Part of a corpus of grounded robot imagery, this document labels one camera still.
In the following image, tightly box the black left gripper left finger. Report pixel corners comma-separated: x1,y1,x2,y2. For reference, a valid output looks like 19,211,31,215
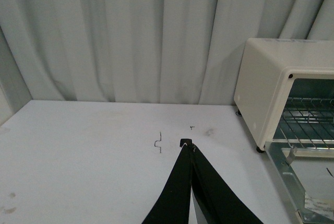
143,139,193,223

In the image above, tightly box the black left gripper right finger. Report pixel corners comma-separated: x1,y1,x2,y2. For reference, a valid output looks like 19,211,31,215
191,145,262,223

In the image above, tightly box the glass oven door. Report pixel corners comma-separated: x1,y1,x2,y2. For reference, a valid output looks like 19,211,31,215
266,142,333,223

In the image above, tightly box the cream Toshiba toaster oven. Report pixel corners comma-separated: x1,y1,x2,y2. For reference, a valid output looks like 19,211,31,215
234,38,333,150

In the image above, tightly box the grey curtain backdrop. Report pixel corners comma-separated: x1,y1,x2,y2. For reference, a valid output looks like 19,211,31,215
1,0,333,122

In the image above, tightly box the wire oven rack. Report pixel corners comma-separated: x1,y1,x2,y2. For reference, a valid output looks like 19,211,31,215
273,97,333,150

